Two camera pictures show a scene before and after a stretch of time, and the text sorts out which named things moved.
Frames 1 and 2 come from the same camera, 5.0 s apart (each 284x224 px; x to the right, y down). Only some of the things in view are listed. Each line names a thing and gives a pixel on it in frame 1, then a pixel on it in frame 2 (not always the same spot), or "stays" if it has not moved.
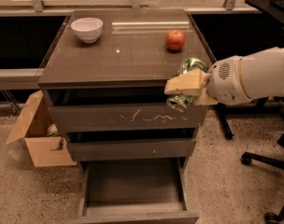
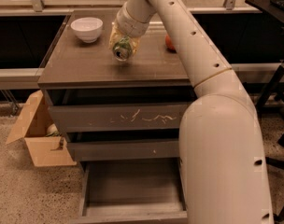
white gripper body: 224,81 -> 132,24
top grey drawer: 92,109 stays
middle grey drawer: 132,144 stays
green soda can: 181,103 -> 122,49
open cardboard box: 31,126 stays
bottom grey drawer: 134,190 stays
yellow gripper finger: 189,83 -> 115,36
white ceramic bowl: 88,29 stays
